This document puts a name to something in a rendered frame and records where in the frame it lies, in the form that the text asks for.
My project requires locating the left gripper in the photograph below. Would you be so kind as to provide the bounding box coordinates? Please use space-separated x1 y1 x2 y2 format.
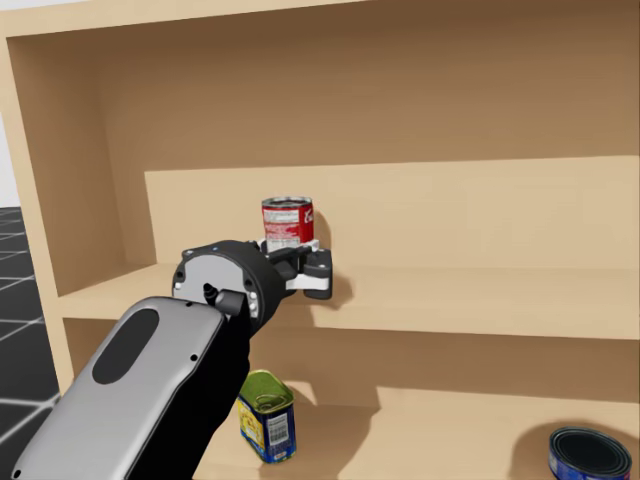
172 238 335 332

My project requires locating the red and white can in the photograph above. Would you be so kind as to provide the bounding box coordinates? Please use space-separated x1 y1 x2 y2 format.
261 196 316 251

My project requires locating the green and blue rectangular can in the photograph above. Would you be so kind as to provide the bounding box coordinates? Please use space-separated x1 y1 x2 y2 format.
236 368 298 465

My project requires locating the blue flat can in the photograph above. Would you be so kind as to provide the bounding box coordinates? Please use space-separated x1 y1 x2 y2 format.
548 425 634 480

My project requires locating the pale wooden shelf unit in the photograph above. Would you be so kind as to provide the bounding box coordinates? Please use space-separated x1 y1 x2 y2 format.
4 0 640 480

